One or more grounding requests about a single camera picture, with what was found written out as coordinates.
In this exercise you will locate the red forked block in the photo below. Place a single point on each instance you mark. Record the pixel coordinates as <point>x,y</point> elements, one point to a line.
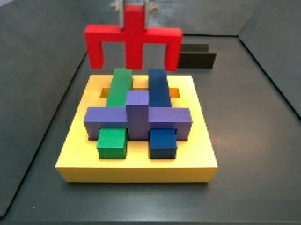
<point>134,36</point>

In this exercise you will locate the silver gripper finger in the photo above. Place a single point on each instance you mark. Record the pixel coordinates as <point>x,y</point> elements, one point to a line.
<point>150,7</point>
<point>118,5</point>

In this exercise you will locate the green long block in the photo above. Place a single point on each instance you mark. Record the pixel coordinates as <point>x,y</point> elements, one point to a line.
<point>113,138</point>

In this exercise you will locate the yellow base board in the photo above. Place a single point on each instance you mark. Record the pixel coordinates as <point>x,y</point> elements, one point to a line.
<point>194,165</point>

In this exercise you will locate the black angle bracket holder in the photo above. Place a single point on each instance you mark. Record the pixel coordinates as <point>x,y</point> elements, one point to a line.
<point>196,57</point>

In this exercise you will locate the purple cross block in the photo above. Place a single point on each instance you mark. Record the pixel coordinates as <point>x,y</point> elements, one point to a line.
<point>138,118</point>

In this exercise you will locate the blue long block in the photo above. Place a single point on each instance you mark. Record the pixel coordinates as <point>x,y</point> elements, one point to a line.
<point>162,137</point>

